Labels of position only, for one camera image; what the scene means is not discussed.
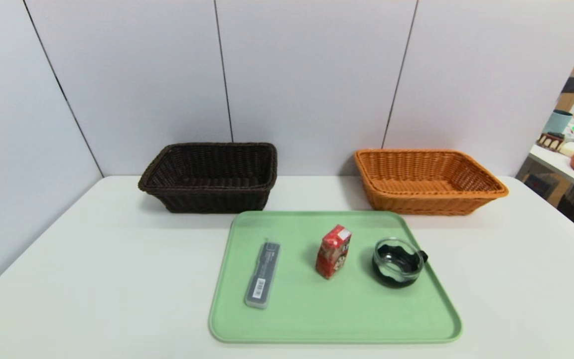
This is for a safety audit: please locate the red snack box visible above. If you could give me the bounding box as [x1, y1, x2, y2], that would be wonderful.
[315, 224, 352, 280]

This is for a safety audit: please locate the grey plastic compass case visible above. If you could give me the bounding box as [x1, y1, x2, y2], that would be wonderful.
[245, 241, 281, 310]

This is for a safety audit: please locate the glass ashtray black base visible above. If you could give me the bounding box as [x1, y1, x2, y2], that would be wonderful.
[372, 238, 429, 288]

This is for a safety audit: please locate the dark brown wicker basket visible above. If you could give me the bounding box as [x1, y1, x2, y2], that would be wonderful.
[138, 143, 278, 214]

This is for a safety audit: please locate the orange wicker basket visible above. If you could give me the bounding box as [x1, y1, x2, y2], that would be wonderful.
[355, 149, 509, 216]

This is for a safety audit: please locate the green plastic tray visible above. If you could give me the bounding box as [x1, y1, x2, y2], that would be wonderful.
[209, 210, 462, 344]

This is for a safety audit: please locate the brown cake slice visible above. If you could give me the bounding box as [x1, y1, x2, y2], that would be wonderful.
[537, 132, 565, 152]

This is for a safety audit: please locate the white side table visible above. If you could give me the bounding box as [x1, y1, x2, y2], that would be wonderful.
[529, 112, 574, 196]

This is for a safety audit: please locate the pale teal cup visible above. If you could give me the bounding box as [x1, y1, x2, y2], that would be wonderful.
[546, 110, 573, 135]

